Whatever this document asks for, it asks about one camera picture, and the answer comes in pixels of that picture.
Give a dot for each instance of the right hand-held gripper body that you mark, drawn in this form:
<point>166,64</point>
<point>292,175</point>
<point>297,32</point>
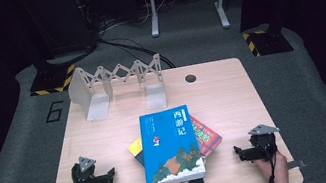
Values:
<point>263,146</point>

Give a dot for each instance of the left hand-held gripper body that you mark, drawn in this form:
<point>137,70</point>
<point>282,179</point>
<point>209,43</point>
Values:
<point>85,179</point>

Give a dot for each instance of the red illustrated book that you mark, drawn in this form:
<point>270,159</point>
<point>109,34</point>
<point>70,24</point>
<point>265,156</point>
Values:
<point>208,137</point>

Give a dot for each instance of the yellow book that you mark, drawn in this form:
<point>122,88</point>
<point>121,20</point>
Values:
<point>135,147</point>

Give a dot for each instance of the thick blue book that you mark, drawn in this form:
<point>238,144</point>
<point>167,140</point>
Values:
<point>170,144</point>

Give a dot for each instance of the white expandable book rack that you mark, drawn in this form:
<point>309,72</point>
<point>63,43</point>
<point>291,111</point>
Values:
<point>97,106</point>

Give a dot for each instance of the person's right hand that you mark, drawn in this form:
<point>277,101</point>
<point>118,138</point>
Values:
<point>280,170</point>

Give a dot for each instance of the grey tape strip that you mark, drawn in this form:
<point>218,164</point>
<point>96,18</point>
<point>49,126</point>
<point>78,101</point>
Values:
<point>297,164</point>

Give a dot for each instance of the black floor tape marking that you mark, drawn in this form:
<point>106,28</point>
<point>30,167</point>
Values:
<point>51,119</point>

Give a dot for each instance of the black round table grommet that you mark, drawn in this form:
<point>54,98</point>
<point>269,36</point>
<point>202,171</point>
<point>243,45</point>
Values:
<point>190,78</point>

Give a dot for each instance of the black yellow striped stand base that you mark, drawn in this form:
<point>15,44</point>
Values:
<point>270,42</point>
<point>50,80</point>

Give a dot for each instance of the black cabinet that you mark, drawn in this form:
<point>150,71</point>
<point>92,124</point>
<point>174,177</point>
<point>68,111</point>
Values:
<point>60,21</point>

